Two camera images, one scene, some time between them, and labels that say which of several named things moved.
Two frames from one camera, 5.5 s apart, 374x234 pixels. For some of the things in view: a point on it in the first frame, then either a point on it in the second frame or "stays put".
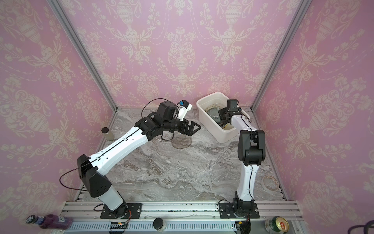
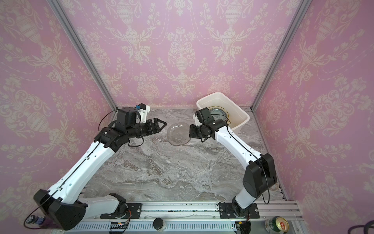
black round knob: [158, 223] stays put
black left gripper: [190, 130] → [157, 128]
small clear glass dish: [213, 110] stays put
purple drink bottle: [51, 221] stays put
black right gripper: [225, 116] → [200, 131]
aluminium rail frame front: [182, 218] stays put
